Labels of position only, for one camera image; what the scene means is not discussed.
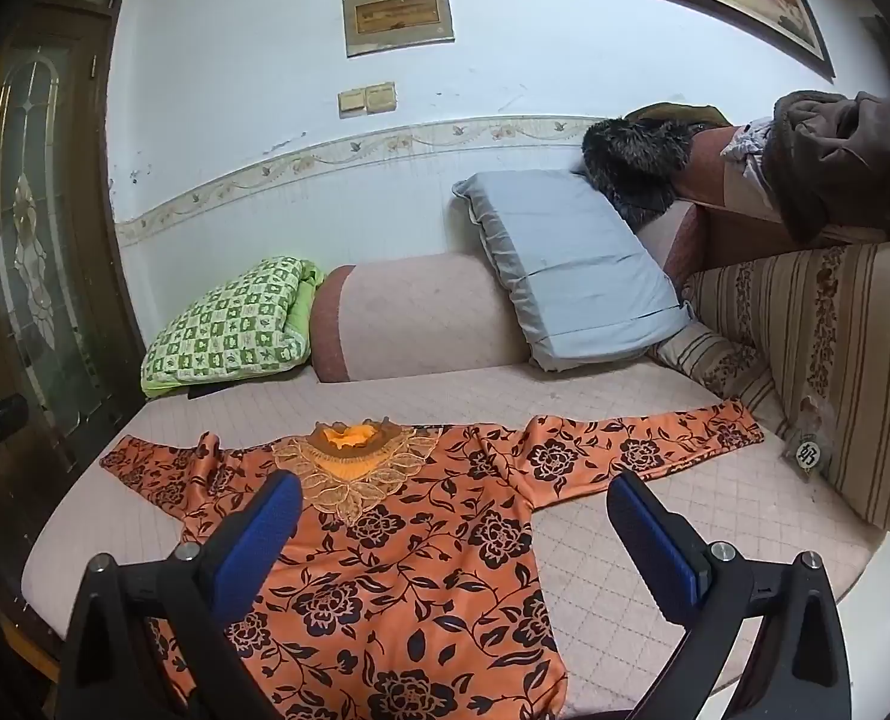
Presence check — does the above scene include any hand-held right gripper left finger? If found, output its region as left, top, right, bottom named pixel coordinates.
left=59, top=469, right=303, bottom=720

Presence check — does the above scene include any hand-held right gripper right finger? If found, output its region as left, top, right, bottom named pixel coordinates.
left=606, top=471, right=855, bottom=720

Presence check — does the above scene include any orange floral shirt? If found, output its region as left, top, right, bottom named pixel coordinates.
left=100, top=401, right=765, bottom=720

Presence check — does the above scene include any beige quilted sofa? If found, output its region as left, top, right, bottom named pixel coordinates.
left=21, top=120, right=890, bottom=720

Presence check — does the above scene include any round tag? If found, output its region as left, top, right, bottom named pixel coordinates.
left=793, top=439, right=830, bottom=475

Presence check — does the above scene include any wooden door with stained glass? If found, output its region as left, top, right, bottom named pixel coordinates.
left=0, top=0, right=150, bottom=691

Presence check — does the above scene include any green checkered pillow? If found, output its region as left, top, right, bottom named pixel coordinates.
left=141, top=256, right=326, bottom=398

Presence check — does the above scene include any striped sofa back cushion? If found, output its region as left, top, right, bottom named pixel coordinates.
left=651, top=240, right=890, bottom=533

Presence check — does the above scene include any grey pillow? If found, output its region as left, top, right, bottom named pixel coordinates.
left=452, top=169, right=693, bottom=372

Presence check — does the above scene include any dark fur garment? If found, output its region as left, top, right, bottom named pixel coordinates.
left=581, top=116, right=697, bottom=226

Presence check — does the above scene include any white patterned cloth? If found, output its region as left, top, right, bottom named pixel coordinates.
left=721, top=120, right=780, bottom=203

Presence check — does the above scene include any olive cloth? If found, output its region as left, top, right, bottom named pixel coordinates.
left=623, top=101, right=735, bottom=128

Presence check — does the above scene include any brown jacket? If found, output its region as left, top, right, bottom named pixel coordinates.
left=760, top=90, right=890, bottom=245

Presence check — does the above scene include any framed wall plaque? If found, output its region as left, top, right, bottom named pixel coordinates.
left=342, top=0, right=456, bottom=59

